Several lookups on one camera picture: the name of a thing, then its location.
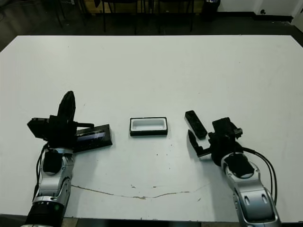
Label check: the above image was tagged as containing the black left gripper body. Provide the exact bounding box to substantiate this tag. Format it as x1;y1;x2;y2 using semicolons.
46;115;95;152

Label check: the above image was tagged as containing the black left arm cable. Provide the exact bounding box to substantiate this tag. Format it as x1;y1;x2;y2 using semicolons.
33;144;49;201

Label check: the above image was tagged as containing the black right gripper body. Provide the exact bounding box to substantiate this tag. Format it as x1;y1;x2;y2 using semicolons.
207;132;244;167

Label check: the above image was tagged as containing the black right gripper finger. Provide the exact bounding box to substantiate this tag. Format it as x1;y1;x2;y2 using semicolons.
187;129;212;158

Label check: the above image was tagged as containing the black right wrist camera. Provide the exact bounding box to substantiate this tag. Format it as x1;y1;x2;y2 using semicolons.
212;116;244;139

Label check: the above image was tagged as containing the black slim camera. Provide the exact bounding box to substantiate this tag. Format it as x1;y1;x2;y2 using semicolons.
185;110;209;139

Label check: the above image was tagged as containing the black trash bin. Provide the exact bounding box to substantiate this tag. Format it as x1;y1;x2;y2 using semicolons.
203;0;222;22

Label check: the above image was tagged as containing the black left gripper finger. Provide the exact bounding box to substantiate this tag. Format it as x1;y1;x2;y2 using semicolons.
58;91;71;122
67;91;77;122

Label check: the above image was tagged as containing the black box base white insert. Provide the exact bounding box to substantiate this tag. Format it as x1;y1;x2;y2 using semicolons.
129;116;169;137

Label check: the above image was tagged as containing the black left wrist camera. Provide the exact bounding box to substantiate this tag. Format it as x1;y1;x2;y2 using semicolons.
27;117;50;142

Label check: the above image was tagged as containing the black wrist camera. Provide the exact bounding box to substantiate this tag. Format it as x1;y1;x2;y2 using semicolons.
27;117;50;142
212;116;244;139

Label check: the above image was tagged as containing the black printed box lid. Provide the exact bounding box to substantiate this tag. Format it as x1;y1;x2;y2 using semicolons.
73;123;114;153

